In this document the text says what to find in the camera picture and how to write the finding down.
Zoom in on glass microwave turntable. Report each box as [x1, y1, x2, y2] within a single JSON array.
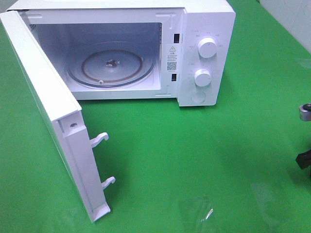
[[68, 41, 156, 88]]

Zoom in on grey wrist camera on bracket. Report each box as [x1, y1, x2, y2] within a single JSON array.
[[299, 102, 311, 121]]

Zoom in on white microwave oven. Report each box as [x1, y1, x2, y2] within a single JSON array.
[[6, 0, 236, 106]]

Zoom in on white microwave door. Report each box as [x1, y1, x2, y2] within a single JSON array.
[[0, 11, 115, 222]]

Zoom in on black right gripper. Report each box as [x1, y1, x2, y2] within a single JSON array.
[[295, 150, 311, 169]]

